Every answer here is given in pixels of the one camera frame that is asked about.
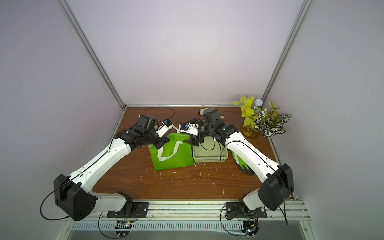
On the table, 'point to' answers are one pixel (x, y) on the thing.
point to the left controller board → (123, 228)
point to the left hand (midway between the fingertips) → (169, 137)
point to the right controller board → (250, 228)
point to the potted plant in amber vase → (259, 121)
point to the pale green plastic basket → (210, 151)
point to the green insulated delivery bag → (175, 154)
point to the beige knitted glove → (200, 112)
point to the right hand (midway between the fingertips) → (187, 126)
